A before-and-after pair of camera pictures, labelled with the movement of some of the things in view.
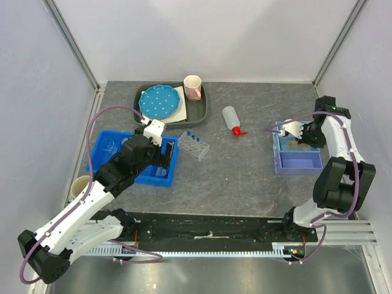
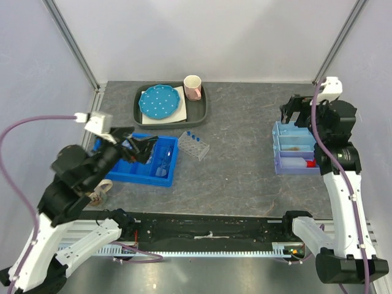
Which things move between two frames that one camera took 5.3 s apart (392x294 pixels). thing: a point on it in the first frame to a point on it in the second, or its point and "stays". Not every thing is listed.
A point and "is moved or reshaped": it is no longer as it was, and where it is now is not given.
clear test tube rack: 197,149 stays
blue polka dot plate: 160,101 stays
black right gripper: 320,143 to 296,103
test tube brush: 294,144 is moved or reshaped
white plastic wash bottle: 232,120 to 297,162
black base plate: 170,231 stays
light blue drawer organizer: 291,157 stays
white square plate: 180,113 stays
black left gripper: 162,160 to 119,134
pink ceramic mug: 192,84 stays
